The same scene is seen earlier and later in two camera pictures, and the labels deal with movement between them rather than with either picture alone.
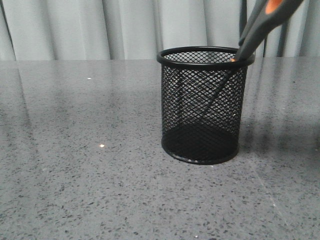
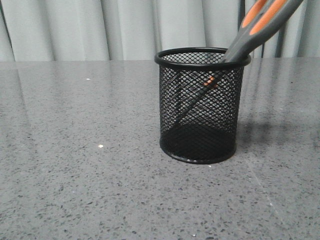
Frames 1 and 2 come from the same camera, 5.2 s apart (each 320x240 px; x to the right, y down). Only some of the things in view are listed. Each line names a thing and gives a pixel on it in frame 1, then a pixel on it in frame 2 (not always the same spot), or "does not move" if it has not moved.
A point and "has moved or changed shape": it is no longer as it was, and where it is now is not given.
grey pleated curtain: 139,30 does not move
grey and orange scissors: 269,14 has moved or changed shape
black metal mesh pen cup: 203,89 does not move
